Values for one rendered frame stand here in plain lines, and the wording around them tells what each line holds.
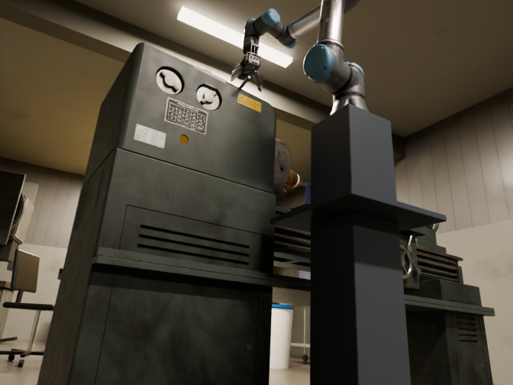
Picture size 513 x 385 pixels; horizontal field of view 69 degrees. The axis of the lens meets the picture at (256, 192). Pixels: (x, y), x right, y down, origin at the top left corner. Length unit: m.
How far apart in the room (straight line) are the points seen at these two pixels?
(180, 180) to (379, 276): 0.67
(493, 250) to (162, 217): 4.07
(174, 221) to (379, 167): 0.68
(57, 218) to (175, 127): 6.89
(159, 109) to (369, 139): 0.69
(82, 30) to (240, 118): 2.75
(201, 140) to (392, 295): 0.78
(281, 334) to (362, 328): 3.33
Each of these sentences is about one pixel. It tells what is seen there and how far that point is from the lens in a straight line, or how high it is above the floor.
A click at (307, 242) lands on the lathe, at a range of 1.61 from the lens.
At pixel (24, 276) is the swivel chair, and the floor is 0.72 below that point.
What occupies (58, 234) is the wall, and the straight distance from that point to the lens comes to 8.01.
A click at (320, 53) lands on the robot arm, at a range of 1.38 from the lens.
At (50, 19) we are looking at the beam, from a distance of 4.01.
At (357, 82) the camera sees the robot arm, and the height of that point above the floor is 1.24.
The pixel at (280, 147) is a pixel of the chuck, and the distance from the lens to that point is 1.66.
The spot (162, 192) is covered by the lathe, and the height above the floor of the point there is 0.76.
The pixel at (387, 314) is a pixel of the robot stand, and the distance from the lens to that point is 1.18.
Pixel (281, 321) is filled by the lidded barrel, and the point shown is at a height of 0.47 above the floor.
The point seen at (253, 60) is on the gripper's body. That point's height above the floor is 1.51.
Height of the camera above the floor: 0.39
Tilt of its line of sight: 20 degrees up
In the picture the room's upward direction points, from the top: 3 degrees clockwise
